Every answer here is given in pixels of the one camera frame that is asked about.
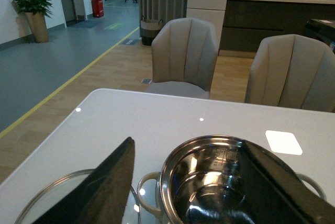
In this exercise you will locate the red bin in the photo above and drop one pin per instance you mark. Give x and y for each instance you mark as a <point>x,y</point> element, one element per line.
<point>97,8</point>

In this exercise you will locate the glass pot lid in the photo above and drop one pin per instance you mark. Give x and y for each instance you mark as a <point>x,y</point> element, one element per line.
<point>58,189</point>

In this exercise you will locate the beige upholstered chair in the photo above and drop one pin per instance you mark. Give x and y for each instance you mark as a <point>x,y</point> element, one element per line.
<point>292,71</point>
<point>184,55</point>

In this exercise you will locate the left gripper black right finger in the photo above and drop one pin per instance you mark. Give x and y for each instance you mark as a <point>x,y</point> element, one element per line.
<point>274,192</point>

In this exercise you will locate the beige electric cooking pot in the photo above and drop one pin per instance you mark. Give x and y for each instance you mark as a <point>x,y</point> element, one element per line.
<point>200,182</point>

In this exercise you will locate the green potted plant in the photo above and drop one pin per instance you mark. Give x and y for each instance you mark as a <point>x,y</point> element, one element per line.
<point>35,12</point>

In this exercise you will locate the dark kitchen counter cabinet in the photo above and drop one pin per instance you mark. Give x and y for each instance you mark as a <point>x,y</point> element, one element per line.
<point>248,22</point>

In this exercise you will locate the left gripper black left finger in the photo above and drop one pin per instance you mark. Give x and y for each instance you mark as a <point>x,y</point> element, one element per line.
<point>102,196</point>

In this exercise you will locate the black appliance cabinet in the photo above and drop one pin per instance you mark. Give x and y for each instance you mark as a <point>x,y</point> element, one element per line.
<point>322,30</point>

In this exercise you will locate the woven laundry basket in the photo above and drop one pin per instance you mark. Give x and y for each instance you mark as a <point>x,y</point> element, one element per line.
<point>149,29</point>

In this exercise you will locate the right beige upholstered chair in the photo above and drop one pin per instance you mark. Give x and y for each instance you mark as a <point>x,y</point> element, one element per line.
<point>292,71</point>

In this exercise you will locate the left beige upholstered chair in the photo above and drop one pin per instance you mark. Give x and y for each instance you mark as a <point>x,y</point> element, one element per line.
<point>184,55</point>

